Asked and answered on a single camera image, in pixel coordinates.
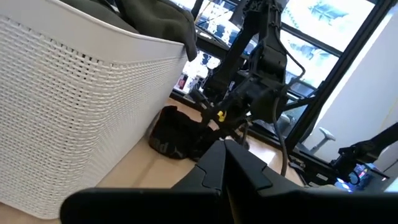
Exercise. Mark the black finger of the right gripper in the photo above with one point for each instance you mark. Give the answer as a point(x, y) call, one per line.
point(202, 99)
point(210, 119)

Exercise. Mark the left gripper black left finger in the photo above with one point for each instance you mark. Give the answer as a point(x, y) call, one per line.
point(186, 205)

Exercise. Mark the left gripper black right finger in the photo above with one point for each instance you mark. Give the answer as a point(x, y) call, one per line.
point(280, 205)

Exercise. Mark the black garment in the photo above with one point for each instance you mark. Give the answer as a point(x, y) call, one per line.
point(174, 133)

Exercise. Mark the olive green garment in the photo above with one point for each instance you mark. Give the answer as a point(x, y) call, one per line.
point(155, 21)

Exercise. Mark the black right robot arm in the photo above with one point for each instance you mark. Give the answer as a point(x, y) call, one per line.
point(270, 46)

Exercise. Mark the black metal beam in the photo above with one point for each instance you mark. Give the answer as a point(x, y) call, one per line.
point(335, 71)

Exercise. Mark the white perforated plastic basket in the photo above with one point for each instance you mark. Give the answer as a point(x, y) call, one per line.
point(77, 109)

